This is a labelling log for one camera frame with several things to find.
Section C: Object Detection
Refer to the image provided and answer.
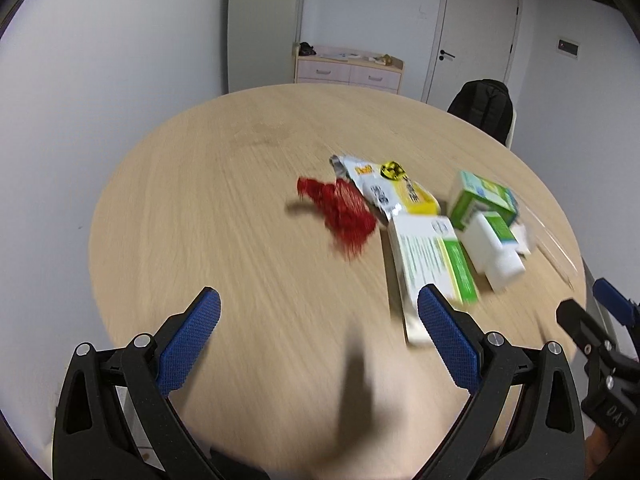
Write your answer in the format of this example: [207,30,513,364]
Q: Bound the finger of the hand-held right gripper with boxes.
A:
[592,279,640,325]
[556,299,621,361]

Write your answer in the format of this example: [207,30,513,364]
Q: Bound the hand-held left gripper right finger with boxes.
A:
[417,284,586,480]

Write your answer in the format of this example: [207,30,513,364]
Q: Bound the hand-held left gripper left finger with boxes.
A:
[52,287,222,480]

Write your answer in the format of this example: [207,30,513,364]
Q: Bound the white green box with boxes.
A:
[387,215,481,346]

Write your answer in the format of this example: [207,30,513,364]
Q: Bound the green medicine box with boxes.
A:
[447,170,520,233]

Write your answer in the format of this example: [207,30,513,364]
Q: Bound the yellow white snack wrapper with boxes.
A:
[329,154,442,223]

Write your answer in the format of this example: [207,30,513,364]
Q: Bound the white medicine bottle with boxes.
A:
[459,210,527,292]

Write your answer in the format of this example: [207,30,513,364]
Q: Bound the white paper leaflet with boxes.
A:
[510,222,533,257]

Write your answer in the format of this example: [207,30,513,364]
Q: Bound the round wooden table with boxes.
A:
[87,82,587,480]

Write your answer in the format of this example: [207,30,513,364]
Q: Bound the red net bag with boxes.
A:
[295,176,378,261]

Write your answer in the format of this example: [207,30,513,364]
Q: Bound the black backpack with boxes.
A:
[446,79,513,143]

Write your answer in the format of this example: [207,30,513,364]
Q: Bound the pink drawer cabinet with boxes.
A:
[293,42,405,95]

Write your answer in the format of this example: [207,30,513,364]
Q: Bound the white door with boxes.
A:
[422,0,523,106]

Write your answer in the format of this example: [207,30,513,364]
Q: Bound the tall white cabinet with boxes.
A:
[220,0,306,95]

